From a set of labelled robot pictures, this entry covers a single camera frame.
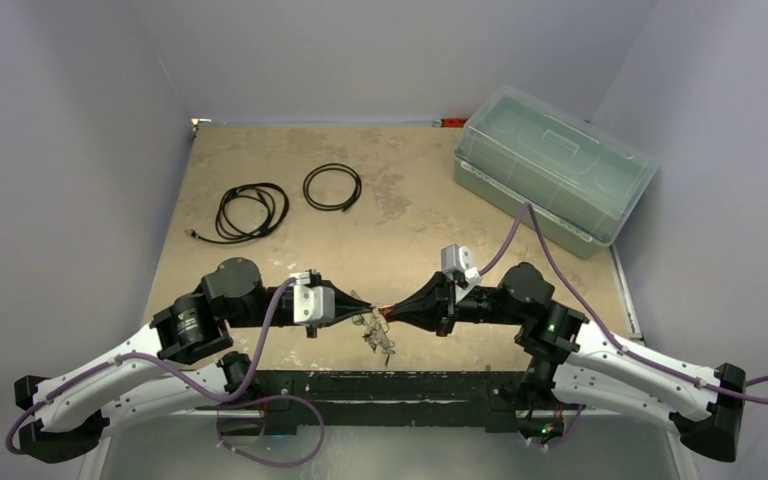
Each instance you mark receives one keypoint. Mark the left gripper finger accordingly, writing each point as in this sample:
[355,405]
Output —
[355,316]
[346,302]

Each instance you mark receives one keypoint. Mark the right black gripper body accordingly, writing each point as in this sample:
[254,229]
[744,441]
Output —
[446,305]

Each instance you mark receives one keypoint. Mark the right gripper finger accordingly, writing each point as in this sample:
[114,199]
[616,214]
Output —
[424,320]
[431,299]

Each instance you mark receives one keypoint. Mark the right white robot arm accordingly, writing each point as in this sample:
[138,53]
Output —
[573,361]

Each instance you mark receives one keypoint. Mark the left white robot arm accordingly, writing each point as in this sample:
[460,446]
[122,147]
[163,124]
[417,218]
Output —
[201,351]

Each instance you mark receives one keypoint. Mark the clear lidded storage bin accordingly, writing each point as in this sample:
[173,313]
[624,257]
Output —
[582,182]

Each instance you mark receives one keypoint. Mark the red orange clamp tool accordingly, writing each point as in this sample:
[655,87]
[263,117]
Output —
[449,122]

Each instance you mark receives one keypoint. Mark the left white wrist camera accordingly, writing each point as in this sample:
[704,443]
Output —
[313,301]

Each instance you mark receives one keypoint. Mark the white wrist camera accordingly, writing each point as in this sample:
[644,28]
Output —
[313,301]
[458,265]

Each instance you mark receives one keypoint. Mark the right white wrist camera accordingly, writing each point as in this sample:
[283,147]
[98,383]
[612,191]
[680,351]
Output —
[458,265]

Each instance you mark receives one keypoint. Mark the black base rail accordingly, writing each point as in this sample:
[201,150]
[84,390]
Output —
[495,401]

